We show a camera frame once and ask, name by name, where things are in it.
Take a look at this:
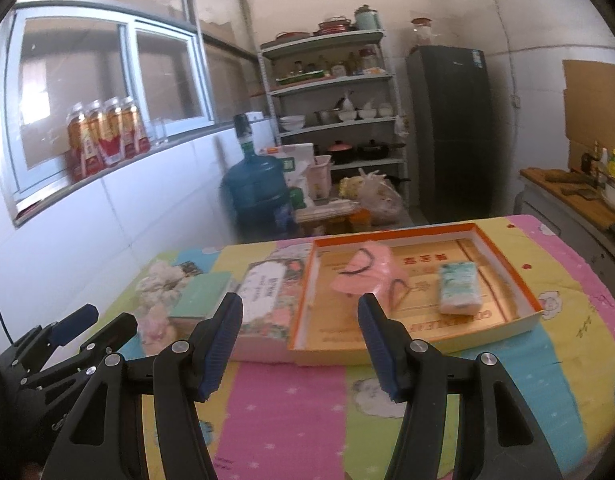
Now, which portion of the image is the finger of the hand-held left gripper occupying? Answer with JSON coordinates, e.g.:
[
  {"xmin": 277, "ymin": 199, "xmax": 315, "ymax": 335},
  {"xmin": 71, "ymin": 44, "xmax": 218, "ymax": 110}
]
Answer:
[
  {"xmin": 27, "ymin": 313, "xmax": 138, "ymax": 392},
  {"xmin": 7, "ymin": 304, "xmax": 99, "ymax": 366}
]

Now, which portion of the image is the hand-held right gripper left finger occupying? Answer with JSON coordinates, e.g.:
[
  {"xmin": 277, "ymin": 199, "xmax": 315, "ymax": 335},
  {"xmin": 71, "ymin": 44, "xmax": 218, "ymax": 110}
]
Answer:
[{"xmin": 40, "ymin": 291, "xmax": 245, "ymax": 480}]

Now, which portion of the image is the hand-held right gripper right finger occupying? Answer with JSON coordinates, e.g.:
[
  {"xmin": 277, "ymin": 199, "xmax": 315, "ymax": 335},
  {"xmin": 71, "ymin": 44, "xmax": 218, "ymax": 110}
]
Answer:
[{"xmin": 357, "ymin": 292, "xmax": 563, "ymax": 480}]

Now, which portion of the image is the pink fluffy cloth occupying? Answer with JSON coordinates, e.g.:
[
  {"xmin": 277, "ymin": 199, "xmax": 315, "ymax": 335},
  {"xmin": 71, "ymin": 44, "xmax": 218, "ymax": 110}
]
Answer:
[{"xmin": 137, "ymin": 305, "xmax": 188, "ymax": 356}]

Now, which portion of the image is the orange-rimmed cardboard box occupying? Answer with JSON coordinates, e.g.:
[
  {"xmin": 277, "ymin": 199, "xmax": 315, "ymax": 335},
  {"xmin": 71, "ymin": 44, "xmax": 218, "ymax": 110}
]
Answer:
[{"xmin": 286, "ymin": 221, "xmax": 544, "ymax": 367}]

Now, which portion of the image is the white fluffy scrunchie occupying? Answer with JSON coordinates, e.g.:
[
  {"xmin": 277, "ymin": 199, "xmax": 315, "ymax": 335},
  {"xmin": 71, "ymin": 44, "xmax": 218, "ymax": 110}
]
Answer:
[{"xmin": 136, "ymin": 260, "xmax": 188, "ymax": 311}]

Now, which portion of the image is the pink plastic bag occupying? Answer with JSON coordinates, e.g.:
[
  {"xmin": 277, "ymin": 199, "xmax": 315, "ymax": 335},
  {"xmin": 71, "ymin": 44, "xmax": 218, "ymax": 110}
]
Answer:
[{"xmin": 330, "ymin": 241, "xmax": 413, "ymax": 311}]

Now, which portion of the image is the white green tissue pack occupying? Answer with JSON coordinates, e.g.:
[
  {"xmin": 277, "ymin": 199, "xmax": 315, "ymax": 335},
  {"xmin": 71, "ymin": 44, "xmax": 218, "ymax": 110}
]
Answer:
[{"xmin": 437, "ymin": 261, "xmax": 483, "ymax": 316}]

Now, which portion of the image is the green flat box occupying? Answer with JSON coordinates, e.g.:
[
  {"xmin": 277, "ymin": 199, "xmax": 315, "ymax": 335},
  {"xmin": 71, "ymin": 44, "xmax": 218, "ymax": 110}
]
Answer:
[{"xmin": 168, "ymin": 271, "xmax": 234, "ymax": 321}]

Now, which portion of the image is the floral printed box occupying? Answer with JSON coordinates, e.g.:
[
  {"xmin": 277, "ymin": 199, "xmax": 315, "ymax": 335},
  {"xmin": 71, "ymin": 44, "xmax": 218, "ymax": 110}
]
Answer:
[{"xmin": 230, "ymin": 255, "xmax": 311, "ymax": 363}]

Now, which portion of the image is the cartoon printed blanket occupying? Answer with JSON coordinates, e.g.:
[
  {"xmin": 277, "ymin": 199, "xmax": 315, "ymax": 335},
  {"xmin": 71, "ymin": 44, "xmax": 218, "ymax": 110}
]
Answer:
[{"xmin": 107, "ymin": 214, "xmax": 615, "ymax": 480}]

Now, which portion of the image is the orange container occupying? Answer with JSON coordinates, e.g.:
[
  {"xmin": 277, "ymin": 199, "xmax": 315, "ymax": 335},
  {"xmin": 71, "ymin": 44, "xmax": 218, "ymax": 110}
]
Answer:
[{"xmin": 347, "ymin": 210, "xmax": 373, "ymax": 233}]

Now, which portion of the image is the low wooden stool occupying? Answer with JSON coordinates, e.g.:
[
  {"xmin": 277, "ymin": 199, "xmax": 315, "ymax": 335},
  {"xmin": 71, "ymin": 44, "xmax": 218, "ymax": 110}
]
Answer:
[{"xmin": 294, "ymin": 200, "xmax": 361, "ymax": 236}]

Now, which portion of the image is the clear plastic bag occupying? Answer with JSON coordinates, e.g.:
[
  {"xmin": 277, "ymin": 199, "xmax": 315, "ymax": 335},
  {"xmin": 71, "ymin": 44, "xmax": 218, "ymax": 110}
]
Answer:
[{"xmin": 340, "ymin": 167, "xmax": 405, "ymax": 223}]

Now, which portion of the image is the blue water jug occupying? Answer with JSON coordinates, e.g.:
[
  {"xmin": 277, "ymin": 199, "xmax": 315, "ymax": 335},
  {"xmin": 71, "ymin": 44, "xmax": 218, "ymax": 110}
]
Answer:
[{"xmin": 221, "ymin": 114, "xmax": 290, "ymax": 228}]

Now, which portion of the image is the pack of red-labelled bottles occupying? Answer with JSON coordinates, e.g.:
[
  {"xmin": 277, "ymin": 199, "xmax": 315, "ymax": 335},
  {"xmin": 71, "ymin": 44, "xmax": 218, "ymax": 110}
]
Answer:
[{"xmin": 66, "ymin": 96, "xmax": 152, "ymax": 183}]

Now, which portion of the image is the pink plastic bin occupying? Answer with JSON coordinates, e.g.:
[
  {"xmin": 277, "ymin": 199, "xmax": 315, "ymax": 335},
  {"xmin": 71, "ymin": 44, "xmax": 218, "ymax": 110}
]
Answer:
[{"xmin": 304, "ymin": 155, "xmax": 334, "ymax": 201}]

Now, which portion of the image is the white sack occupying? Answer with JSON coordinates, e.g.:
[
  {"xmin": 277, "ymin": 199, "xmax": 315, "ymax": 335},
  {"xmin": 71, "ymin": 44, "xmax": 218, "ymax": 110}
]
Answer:
[{"xmin": 280, "ymin": 144, "xmax": 318, "ymax": 191}]

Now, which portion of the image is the black wok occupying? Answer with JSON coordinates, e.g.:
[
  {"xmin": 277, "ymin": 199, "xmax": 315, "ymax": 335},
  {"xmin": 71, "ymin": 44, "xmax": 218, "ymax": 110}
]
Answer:
[{"xmin": 357, "ymin": 140, "xmax": 405, "ymax": 161}]

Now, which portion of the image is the black pot with red lid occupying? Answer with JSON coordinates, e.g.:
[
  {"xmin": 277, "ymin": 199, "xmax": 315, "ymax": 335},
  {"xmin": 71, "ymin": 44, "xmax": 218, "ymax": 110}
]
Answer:
[{"xmin": 327, "ymin": 141, "xmax": 358, "ymax": 163}]

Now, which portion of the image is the grey kitchen cabinet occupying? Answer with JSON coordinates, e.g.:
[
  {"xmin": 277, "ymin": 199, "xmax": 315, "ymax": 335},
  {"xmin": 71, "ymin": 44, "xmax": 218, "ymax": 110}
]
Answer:
[{"xmin": 517, "ymin": 167, "xmax": 615, "ymax": 291}]

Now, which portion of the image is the dark refrigerator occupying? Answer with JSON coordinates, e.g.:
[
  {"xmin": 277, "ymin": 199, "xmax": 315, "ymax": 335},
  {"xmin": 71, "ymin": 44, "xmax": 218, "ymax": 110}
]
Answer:
[{"xmin": 405, "ymin": 45, "xmax": 493, "ymax": 223}]

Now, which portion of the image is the green tray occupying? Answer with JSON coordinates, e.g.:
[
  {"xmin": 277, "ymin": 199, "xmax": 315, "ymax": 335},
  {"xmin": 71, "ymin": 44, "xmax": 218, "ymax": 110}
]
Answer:
[{"xmin": 276, "ymin": 71, "xmax": 323, "ymax": 86}]

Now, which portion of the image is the white sliding window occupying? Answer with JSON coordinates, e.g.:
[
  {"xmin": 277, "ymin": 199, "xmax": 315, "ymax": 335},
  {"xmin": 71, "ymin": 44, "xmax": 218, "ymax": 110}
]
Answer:
[{"xmin": 0, "ymin": 2, "xmax": 218, "ymax": 221}]

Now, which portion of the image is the white metal shelf rack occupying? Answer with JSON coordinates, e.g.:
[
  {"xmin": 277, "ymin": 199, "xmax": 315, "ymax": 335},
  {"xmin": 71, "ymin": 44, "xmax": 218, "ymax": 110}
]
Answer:
[{"xmin": 257, "ymin": 29, "xmax": 413, "ymax": 211}]

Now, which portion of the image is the glass jar with red lid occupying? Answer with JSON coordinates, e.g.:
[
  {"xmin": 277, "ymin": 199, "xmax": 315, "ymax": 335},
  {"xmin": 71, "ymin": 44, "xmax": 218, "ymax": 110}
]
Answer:
[{"xmin": 411, "ymin": 17, "xmax": 435, "ymax": 48}]

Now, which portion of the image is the cardboard sheet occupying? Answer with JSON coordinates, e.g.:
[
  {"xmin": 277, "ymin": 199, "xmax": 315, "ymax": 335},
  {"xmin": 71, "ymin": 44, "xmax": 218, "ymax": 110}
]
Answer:
[{"xmin": 562, "ymin": 59, "xmax": 615, "ymax": 171}]

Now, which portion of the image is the mint green canister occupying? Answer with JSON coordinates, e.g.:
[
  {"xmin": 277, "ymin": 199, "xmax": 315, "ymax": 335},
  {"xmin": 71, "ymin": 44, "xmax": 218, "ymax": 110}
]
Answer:
[{"xmin": 355, "ymin": 5, "xmax": 383, "ymax": 31}]

